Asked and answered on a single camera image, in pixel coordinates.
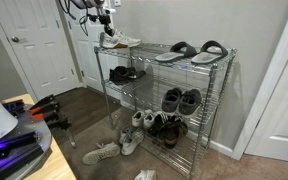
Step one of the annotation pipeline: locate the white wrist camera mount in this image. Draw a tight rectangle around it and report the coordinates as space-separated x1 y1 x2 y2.
101 7 117 15

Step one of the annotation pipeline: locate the white Nike running shoe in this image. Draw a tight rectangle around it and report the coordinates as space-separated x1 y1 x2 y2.
133 169 158 180
81 141 122 166

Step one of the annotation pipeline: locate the black gripper cable bundle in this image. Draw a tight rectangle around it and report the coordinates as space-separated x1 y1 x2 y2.
58 0 96 37

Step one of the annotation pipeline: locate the white sneaker with gum sole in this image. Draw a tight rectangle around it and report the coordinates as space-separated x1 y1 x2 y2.
107 29 142 50
99 31 113 49

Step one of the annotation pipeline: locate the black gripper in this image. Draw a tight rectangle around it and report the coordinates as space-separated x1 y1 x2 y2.
95 13 116 37

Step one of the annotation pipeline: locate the black slide sandal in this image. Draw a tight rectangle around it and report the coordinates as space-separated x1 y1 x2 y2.
154 41 198 63
190 40 230 65

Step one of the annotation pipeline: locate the white door with knob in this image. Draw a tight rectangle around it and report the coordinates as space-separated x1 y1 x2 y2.
0 0 82 102

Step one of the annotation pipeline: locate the white door frame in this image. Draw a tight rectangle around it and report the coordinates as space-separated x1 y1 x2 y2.
231 0 288 162

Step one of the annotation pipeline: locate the brown black shoe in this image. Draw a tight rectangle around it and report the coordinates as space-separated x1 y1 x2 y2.
156 120 178 145
165 115 189 150

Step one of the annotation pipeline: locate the worn grey white sneaker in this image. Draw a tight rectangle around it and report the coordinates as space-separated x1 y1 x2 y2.
120 129 145 157
118 126 132 145

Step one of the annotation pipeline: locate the black orange bar clamp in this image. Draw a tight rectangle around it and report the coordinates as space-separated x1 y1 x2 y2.
30 111 77 149
28 93 57 110
28 102 61 116

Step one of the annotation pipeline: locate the black shoe with white stripes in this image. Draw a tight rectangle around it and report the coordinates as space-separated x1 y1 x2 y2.
147 111 169 136

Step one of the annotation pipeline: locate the chrome wire shoe rack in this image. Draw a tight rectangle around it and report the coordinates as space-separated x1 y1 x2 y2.
93 41 238 179

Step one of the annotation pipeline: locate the black aluminium extrusion bar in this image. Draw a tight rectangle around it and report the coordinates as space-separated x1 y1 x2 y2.
0 130 40 158
0 143 46 180
2 99 26 117

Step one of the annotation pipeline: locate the round grey mounting plate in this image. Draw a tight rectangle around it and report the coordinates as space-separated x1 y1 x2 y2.
0 104 54 180

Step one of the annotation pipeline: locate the dark grey sneaker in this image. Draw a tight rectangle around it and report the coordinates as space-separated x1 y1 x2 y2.
160 87 183 114
178 88 203 116

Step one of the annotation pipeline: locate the black Nike sneaker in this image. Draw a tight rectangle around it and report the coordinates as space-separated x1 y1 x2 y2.
108 65 132 86
123 66 148 81

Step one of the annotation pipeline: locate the white sneaker with blue insole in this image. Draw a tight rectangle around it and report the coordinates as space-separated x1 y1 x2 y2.
130 110 147 129
142 109 157 131

